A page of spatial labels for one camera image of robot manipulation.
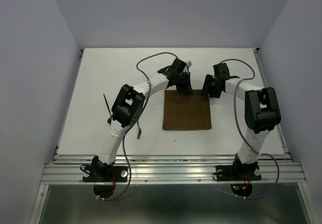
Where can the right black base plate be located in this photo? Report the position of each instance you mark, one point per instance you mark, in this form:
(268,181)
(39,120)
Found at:
(230,173)

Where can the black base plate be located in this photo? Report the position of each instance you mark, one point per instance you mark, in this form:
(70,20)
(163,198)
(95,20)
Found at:
(115,175)
(230,173)

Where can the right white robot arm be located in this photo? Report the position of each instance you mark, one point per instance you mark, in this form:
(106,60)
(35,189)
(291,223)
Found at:
(261,114)

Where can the black spoon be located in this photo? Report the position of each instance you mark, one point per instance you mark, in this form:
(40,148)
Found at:
(108,108)

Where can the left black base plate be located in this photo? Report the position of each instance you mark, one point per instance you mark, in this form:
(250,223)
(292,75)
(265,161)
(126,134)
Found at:
(115,175)

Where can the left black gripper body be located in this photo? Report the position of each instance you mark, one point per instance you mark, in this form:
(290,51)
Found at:
(182,74)

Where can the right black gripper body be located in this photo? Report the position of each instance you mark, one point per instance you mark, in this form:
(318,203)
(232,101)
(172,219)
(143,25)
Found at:
(215,79)

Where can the brown cloth napkin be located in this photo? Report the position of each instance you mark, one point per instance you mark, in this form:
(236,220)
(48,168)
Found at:
(186,112)

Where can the black fork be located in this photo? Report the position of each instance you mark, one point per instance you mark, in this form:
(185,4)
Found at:
(139,130)

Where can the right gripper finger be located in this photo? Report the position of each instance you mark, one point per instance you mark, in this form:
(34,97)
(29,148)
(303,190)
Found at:
(216,90)
(208,85)

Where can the aluminium frame rail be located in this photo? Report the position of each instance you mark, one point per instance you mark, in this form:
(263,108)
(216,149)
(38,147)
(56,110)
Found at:
(170,169)

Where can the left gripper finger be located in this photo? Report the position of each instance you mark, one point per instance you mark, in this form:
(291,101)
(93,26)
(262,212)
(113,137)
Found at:
(180,83)
(188,87)

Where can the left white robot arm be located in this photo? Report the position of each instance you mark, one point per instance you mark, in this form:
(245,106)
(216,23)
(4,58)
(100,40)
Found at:
(128,108)

